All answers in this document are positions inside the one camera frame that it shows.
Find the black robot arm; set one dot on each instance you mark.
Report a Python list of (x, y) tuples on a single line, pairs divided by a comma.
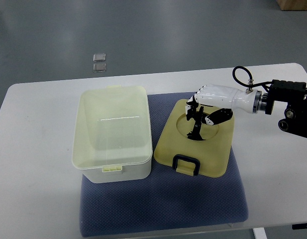
[(292, 93)]

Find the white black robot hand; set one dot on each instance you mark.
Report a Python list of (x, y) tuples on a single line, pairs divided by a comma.
[(225, 98)]

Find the lower metal floor plate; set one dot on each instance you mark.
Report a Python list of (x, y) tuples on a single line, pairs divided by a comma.
[(99, 67)]

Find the black table bracket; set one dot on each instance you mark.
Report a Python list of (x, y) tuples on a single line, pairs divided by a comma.
[(299, 226)]

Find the blue fabric mat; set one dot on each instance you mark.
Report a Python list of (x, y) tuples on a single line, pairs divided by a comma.
[(164, 200)]

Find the cardboard box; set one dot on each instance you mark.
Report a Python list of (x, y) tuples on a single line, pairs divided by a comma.
[(292, 5)]

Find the yellow storage box lid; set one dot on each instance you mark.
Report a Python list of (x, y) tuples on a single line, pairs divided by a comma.
[(208, 157)]

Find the metal floor plate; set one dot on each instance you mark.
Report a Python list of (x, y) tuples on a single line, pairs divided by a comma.
[(99, 57), (99, 67)]

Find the upper metal floor plate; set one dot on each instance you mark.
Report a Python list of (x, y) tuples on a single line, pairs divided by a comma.
[(99, 57)]

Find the white storage box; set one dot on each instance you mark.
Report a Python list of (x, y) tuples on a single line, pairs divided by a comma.
[(112, 140)]

